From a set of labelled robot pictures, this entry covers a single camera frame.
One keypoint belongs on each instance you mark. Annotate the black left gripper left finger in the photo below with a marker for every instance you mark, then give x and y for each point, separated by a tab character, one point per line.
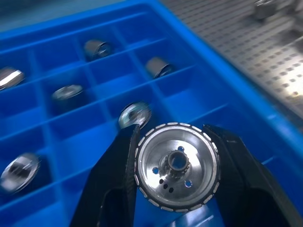
111	179

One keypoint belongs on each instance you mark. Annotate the blue compartment tray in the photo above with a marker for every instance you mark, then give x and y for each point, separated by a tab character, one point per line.
194	82

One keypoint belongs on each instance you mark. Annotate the silver metal roller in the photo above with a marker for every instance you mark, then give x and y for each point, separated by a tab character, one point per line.
19	170
132	114
94	48
262	10
156	66
67	92
10	78
189	153

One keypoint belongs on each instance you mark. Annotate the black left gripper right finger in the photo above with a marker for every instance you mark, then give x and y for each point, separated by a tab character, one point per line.
248	189

